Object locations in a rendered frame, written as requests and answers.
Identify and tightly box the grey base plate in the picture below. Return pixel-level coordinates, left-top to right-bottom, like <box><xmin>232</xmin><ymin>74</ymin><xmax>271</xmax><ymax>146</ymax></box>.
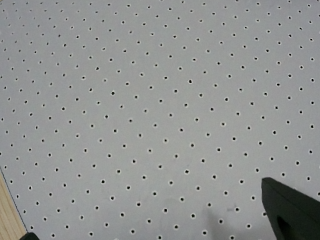
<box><xmin>0</xmin><ymin>0</ymin><xmax>320</xmax><ymax>240</ymax></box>

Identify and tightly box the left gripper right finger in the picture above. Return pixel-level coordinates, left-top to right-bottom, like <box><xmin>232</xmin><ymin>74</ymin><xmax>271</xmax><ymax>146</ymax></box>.
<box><xmin>261</xmin><ymin>177</ymin><xmax>320</xmax><ymax>240</ymax></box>

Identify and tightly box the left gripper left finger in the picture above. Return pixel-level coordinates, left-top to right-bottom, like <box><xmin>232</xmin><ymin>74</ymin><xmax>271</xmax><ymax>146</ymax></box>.
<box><xmin>19</xmin><ymin>232</ymin><xmax>40</xmax><ymax>240</ymax></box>

